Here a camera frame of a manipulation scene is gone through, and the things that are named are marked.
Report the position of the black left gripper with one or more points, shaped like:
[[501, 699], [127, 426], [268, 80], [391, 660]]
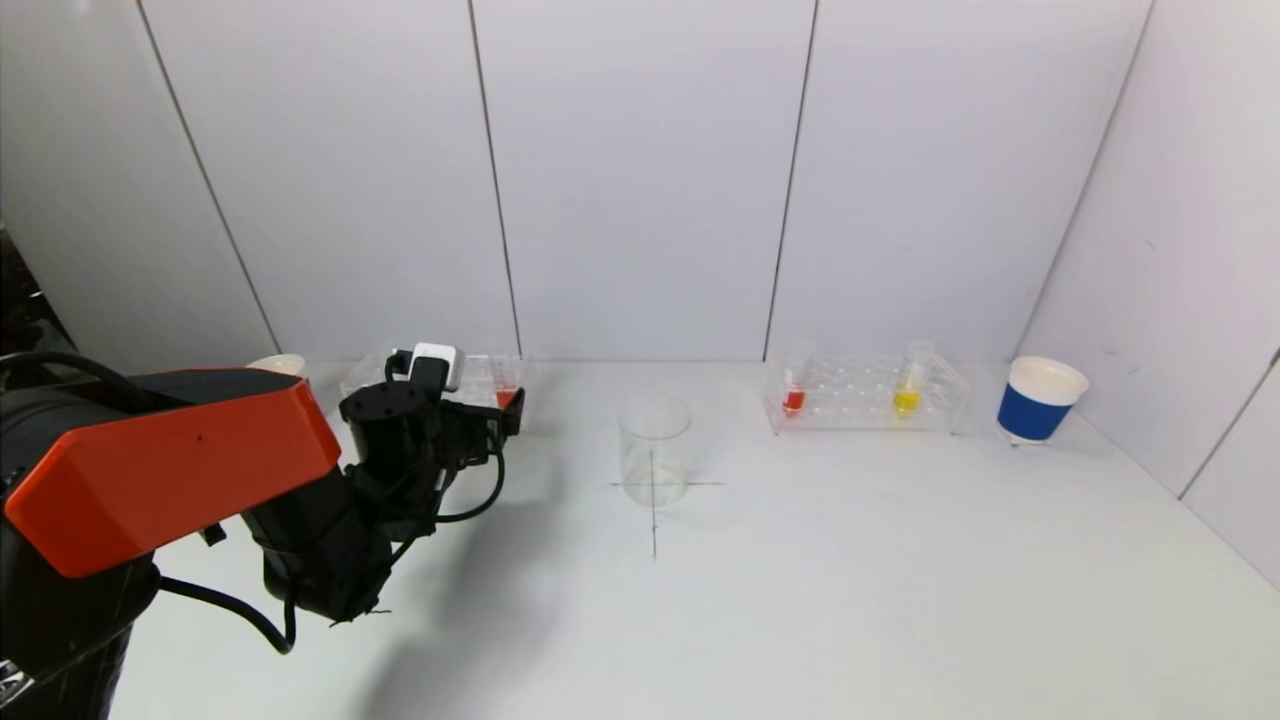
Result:
[[400, 440]]

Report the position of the blue white paper cup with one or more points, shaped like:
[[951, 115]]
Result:
[[1035, 410], [275, 364]]

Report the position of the clear graduated plastic test tube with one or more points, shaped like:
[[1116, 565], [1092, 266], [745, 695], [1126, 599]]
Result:
[[505, 398]]

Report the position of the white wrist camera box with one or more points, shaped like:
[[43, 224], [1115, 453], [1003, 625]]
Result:
[[440, 358]]

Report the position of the clear glass beaker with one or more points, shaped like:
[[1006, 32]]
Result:
[[654, 450]]

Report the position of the clear acrylic test tube rack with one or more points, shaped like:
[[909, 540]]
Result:
[[477, 372], [850, 395]]

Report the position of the test tube with yellow liquid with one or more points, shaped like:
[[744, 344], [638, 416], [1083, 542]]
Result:
[[907, 400]]

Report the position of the black metal stand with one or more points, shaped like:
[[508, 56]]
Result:
[[15, 300]]

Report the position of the test tube with red liquid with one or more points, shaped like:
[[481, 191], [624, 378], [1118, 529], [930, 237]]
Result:
[[794, 400]]

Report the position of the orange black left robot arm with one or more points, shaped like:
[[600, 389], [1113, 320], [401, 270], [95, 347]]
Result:
[[180, 450]]

